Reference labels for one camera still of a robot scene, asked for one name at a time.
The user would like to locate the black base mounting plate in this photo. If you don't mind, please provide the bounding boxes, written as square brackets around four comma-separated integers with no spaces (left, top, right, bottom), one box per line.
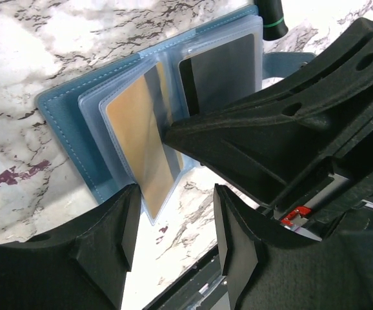
[145,246,230,310]

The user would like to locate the black stripe grey card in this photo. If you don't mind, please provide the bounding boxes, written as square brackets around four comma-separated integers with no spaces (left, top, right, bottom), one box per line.
[178,34,261,116]

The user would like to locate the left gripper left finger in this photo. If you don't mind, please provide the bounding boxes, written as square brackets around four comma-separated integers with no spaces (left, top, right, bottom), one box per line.
[0,184,141,309]

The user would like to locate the blue leather card holder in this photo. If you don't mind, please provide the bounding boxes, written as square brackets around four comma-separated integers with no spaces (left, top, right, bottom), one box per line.
[36,5,314,213]

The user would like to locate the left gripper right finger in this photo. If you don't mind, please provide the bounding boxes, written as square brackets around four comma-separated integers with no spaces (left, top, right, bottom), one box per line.
[214,185,373,309]

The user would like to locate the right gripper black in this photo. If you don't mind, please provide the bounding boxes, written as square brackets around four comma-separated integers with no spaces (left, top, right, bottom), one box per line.
[165,17,373,237]

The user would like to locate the small green black screwdriver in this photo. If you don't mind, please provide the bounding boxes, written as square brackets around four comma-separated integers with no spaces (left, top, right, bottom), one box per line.
[254,0,288,41]

